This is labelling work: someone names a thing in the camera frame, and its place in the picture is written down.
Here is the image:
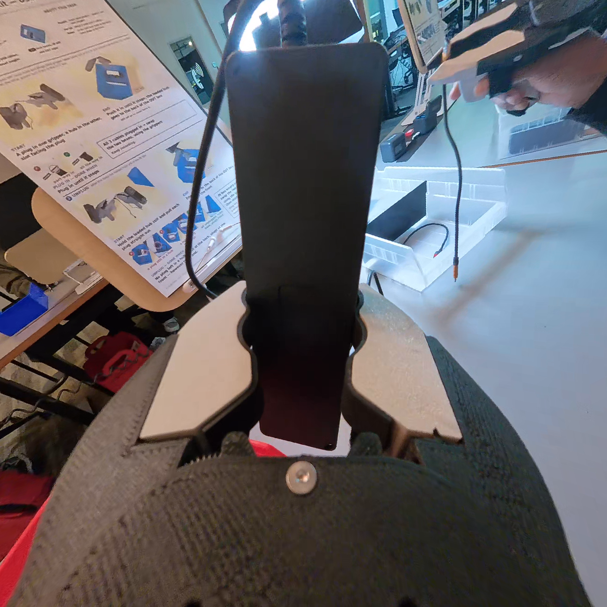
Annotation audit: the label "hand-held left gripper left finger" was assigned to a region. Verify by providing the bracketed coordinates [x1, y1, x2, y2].
[139, 281, 260, 442]

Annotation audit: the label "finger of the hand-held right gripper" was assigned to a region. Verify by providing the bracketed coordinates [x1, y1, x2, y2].
[427, 61, 478, 87]
[448, 2, 522, 61]

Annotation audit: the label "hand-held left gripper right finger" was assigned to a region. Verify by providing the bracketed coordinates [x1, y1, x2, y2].
[344, 284, 463, 456]

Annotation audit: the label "black usb cable orange plugs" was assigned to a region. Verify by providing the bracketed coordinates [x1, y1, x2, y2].
[442, 40, 464, 284]

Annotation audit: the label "clear plastic box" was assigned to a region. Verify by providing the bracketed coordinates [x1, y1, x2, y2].
[499, 107, 607, 162]
[362, 165, 509, 293]

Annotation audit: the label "black cable red plug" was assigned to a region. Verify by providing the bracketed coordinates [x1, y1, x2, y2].
[402, 222, 450, 259]

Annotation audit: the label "black usb hub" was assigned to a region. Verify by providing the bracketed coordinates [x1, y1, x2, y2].
[225, 42, 390, 451]

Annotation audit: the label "red plastic bin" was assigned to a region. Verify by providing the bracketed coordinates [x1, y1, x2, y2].
[0, 438, 287, 591]

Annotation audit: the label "person's right hand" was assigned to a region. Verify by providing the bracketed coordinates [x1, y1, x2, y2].
[475, 28, 607, 110]

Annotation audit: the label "black electronic device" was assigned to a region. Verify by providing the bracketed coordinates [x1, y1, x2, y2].
[412, 96, 443, 137]
[381, 132, 409, 163]

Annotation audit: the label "pale poster board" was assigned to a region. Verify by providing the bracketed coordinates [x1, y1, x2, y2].
[397, 0, 458, 75]

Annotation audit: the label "red plastic object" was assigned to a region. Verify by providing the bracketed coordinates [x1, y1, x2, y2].
[84, 331, 154, 395]

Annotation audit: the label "blue plastic box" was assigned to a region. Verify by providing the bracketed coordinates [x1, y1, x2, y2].
[0, 284, 50, 338]

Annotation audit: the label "white instruction poster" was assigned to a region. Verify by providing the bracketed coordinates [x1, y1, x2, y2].
[0, 0, 243, 299]

